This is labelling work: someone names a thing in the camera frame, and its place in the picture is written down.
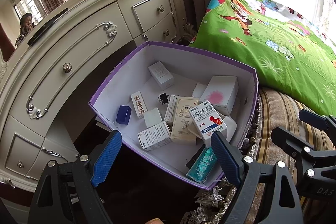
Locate small blue box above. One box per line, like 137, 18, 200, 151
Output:
116, 105, 132, 125

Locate tassel fringe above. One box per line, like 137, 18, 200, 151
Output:
184, 179, 237, 224

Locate narrow white dental box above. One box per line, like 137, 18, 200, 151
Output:
131, 91, 148, 119

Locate teal box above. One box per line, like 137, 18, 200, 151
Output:
186, 147, 218, 184

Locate small white cube box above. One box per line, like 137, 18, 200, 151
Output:
144, 107, 163, 128

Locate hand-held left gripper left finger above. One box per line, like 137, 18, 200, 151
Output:
31, 130, 122, 224

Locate sheer lace curtain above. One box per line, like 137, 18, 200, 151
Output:
312, 0, 336, 38

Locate plain white box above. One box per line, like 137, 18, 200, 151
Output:
192, 83, 208, 98

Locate purple cardboard box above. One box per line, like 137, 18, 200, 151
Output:
89, 41, 259, 191

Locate large white barcode box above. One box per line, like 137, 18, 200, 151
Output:
138, 122, 172, 152

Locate cream box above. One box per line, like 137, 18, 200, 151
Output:
170, 97, 200, 145

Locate cream carved dresser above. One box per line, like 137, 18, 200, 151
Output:
0, 0, 185, 203

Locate small white clip box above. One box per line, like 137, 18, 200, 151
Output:
164, 94, 180, 123

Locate printed green blanket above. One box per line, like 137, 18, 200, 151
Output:
189, 0, 336, 117

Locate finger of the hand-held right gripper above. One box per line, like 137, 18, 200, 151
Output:
271, 127, 326, 169
299, 109, 336, 146

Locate white box pink blot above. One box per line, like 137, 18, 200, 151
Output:
199, 76, 239, 115

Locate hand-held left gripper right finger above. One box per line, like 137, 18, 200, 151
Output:
211, 131, 301, 224

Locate white medicine box red figure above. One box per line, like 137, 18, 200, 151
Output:
188, 100, 228, 148

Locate grey-white box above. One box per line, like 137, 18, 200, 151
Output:
148, 61, 174, 90

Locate black binder clip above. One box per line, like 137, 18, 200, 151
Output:
157, 93, 171, 105

